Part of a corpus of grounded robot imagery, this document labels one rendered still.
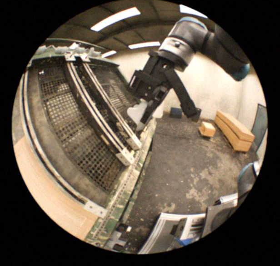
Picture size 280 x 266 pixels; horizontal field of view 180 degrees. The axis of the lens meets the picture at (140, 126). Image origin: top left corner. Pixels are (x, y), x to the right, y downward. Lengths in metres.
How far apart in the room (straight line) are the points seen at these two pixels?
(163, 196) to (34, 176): 1.51
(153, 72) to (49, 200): 0.63
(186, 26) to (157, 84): 0.16
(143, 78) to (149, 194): 1.48
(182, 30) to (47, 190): 0.69
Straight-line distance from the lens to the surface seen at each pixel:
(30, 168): 0.52
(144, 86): 0.18
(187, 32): 0.21
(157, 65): 0.20
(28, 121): 0.51
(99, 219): 0.57
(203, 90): 5.37
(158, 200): 1.49
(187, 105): 0.18
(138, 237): 1.48
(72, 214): 0.55
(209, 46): 0.21
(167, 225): 1.28
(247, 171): 0.47
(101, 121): 0.59
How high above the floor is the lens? 1.43
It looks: 27 degrees down
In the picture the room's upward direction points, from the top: straight up
